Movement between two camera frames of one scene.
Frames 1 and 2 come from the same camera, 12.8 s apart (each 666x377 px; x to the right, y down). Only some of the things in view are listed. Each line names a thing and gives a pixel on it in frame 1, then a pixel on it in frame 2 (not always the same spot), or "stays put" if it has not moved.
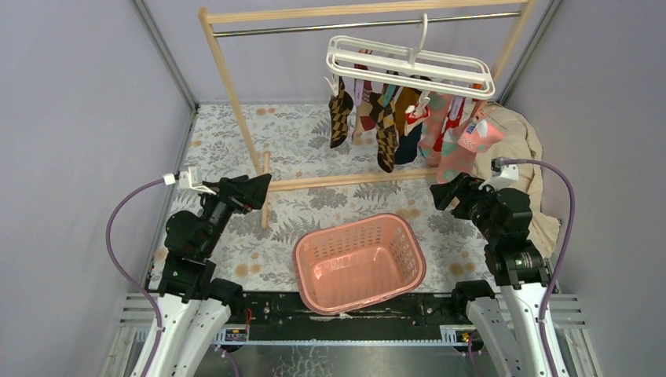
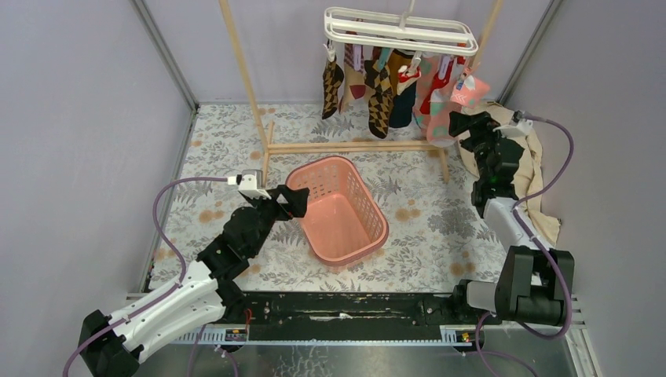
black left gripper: [239, 191] → [297, 203]
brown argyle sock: [382, 111] → [381, 99]
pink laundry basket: [358, 261] → [344, 222]
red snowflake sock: [458, 109] → [446, 68]
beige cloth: [520, 141] stays put
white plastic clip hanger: [393, 63] → [398, 30]
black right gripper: [464, 187] → [482, 126]
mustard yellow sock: [408, 96] → [396, 59]
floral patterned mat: [288, 144] stays put
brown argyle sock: [340, 106] → [332, 77]
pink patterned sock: [459, 157] → [470, 90]
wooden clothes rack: [261, 163] → [351, 147]
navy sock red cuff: [408, 144] → [402, 104]
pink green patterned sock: [436, 115] → [429, 65]
